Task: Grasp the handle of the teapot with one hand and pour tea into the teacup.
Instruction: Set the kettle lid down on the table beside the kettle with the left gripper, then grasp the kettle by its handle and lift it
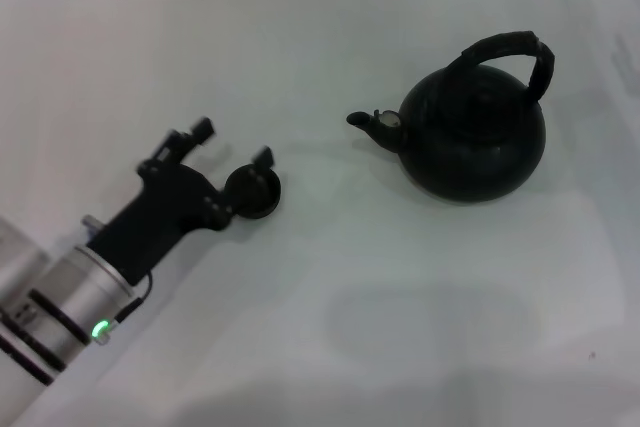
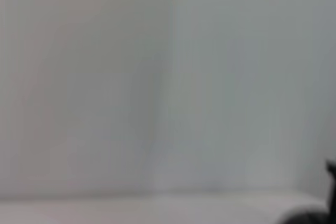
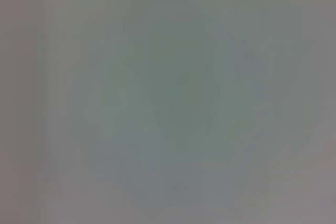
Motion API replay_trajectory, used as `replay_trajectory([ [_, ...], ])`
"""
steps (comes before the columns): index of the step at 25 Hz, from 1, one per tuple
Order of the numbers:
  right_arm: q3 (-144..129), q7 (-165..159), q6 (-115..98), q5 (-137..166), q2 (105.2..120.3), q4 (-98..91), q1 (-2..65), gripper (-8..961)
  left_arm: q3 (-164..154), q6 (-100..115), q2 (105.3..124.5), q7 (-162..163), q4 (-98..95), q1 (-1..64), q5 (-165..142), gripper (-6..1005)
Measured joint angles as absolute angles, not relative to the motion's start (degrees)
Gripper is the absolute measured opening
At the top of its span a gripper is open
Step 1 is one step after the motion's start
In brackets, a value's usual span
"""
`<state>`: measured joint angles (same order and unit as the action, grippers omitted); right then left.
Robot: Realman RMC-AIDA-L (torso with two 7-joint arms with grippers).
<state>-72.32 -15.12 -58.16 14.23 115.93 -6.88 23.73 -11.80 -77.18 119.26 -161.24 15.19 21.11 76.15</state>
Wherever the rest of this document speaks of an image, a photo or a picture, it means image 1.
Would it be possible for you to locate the small dark brown teacup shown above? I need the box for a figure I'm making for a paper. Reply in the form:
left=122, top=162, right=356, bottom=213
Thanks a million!
left=224, top=163, right=283, bottom=221

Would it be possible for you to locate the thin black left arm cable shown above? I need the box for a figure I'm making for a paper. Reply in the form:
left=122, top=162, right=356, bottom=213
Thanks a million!
left=106, top=270, right=154, bottom=336

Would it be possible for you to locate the black round teapot with handle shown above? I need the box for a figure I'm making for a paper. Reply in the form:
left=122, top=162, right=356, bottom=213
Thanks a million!
left=345, top=30, right=557, bottom=204

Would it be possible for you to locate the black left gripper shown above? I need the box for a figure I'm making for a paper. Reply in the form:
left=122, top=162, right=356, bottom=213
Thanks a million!
left=88, top=116, right=276, bottom=286

